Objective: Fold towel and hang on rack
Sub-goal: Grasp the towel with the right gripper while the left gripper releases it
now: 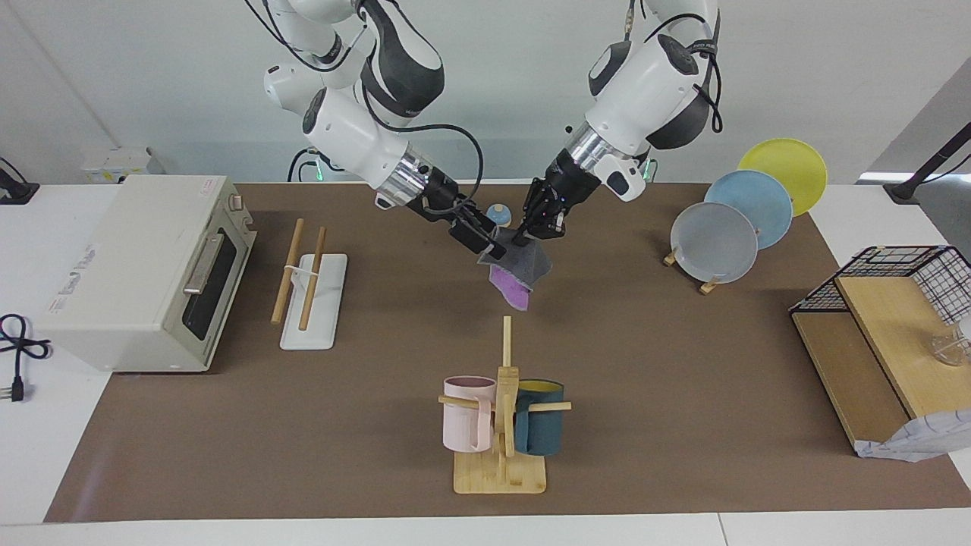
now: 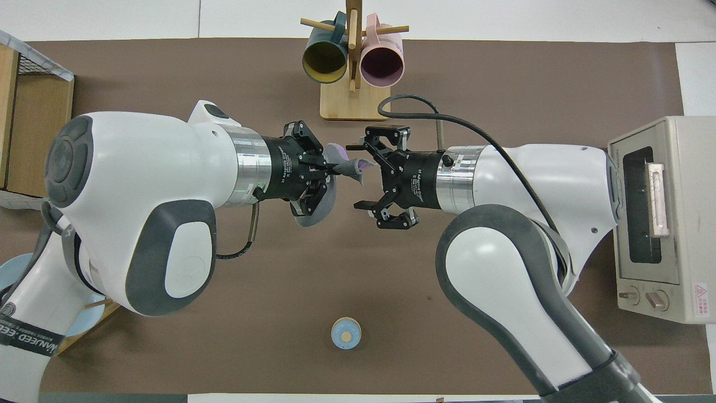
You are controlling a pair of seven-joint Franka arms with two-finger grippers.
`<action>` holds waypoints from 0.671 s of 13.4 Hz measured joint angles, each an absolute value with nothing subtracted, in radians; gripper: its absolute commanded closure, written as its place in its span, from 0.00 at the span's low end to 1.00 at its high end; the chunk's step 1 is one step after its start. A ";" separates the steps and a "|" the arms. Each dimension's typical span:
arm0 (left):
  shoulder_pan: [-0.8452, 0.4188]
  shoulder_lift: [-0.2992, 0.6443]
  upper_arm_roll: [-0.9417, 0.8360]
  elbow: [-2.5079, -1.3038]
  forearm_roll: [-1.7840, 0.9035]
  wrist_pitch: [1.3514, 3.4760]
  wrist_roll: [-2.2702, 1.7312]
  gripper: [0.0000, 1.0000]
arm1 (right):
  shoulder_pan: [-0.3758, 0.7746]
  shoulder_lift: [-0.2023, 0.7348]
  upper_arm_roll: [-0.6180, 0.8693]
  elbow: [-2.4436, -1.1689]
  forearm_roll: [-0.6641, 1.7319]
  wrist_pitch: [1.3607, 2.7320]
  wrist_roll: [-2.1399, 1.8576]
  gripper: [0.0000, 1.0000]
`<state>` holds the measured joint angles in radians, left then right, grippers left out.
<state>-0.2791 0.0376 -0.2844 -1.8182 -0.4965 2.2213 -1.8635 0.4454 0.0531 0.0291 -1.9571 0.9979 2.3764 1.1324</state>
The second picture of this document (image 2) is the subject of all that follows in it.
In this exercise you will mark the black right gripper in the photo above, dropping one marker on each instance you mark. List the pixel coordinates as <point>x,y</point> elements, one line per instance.
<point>414,179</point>

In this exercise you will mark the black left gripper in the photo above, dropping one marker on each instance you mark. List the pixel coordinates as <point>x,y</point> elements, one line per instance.
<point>285,168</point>

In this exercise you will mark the purple and grey towel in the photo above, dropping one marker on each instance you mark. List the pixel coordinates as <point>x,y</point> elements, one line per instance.
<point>352,168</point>

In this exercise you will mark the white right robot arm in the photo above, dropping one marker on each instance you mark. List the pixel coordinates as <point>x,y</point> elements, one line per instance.
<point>531,179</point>

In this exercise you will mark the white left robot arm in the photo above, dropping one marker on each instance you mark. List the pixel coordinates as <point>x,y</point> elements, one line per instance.
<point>140,162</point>

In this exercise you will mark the wooden plate rack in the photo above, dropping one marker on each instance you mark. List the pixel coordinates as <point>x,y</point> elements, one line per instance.
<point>106,310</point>

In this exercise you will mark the wooden mug tree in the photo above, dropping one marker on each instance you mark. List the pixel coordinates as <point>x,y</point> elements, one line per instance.
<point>355,106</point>

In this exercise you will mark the brown table mat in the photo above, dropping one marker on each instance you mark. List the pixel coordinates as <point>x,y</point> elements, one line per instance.
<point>335,268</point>

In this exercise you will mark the dark teal mug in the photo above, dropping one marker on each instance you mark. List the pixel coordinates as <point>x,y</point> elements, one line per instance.
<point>324,59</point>

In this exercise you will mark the pink mug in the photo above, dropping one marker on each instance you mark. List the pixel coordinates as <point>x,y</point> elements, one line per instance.
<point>382,64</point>

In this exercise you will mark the blue call bell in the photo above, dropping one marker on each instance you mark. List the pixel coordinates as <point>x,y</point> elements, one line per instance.
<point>346,333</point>

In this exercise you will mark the wooden shelf box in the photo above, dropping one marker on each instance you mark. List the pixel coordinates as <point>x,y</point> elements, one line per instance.
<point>42,140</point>

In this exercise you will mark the cream toaster oven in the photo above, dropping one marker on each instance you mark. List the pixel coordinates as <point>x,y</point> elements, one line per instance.
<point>682,168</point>

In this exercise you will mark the white paper wrap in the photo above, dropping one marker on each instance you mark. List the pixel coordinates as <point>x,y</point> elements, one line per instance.
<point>22,202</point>

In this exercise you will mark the light blue plate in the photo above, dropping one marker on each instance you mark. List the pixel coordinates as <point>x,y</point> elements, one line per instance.
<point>14,268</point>

